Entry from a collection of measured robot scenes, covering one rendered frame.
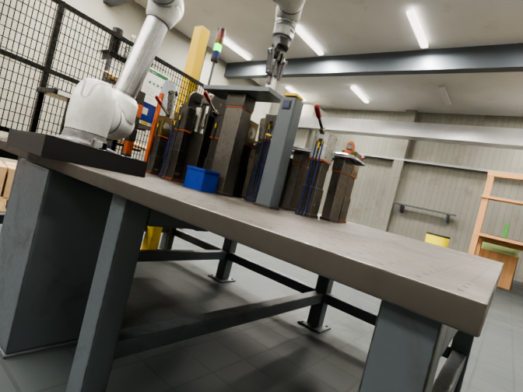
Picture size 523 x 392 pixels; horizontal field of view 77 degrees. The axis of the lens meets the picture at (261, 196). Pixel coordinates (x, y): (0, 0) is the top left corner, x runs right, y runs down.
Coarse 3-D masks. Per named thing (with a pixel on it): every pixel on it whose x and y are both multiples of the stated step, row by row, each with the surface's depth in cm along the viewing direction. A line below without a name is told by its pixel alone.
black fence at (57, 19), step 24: (0, 24) 170; (24, 24) 178; (96, 24) 207; (0, 48) 172; (24, 48) 181; (48, 48) 190; (72, 48) 200; (0, 72) 175; (24, 72) 183; (48, 72) 191; (96, 72) 214; (120, 72) 227; (168, 72) 258; (0, 96) 177; (24, 96) 185; (24, 120) 188; (120, 144) 238; (168, 240) 296
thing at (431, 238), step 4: (428, 236) 697; (432, 236) 689; (436, 236) 683; (440, 236) 680; (444, 236) 678; (428, 240) 695; (432, 240) 688; (436, 240) 683; (440, 240) 680; (444, 240) 680; (448, 240) 684; (436, 244) 683; (440, 244) 680; (444, 244) 681
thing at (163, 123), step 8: (160, 120) 195; (168, 120) 197; (160, 128) 194; (168, 128) 198; (160, 136) 195; (160, 144) 197; (152, 152) 196; (160, 152) 198; (152, 160) 196; (160, 160) 199; (152, 168) 195
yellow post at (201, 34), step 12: (192, 36) 284; (204, 36) 282; (192, 48) 282; (204, 48) 285; (192, 60) 280; (192, 72) 280; (192, 84) 283; (180, 96) 283; (156, 228) 284; (144, 240) 286; (156, 240) 287
